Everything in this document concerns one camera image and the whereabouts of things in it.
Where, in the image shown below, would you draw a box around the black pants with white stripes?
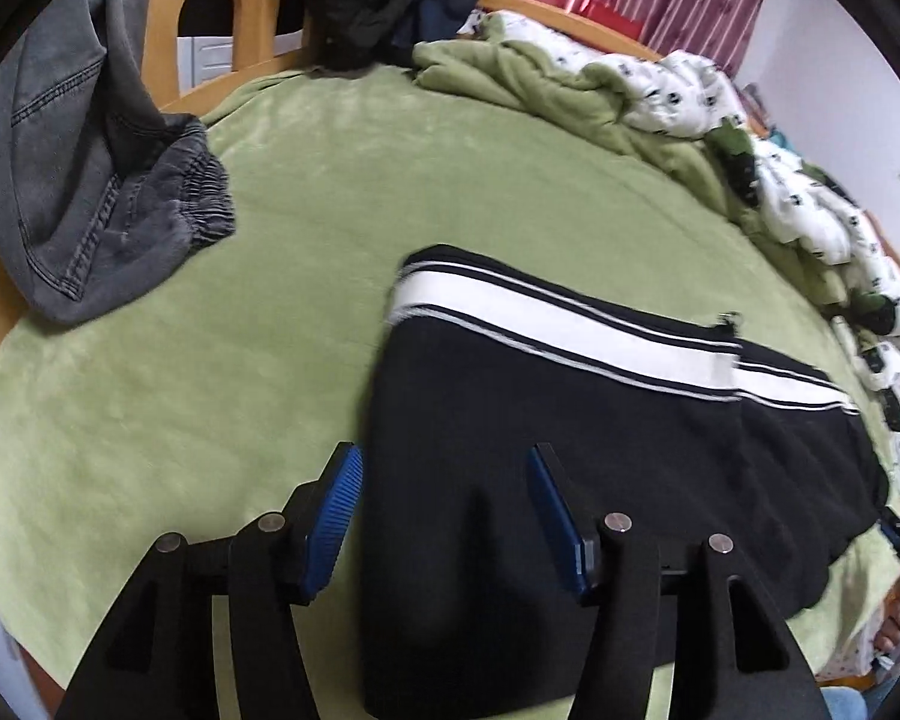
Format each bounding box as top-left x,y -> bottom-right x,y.
357,244 -> 889,718

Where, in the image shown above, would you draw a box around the person's right hand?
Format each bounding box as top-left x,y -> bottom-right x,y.
873,593 -> 900,655

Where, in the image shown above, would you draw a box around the green fleece bed sheet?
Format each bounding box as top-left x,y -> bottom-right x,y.
0,67 -> 863,681

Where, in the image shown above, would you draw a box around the grey denim jeans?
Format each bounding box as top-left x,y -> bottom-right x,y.
0,0 -> 235,327

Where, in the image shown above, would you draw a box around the white floral quilt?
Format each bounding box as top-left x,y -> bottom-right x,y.
411,10 -> 900,487

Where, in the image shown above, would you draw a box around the black clothes pile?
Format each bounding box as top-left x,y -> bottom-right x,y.
304,0 -> 479,71

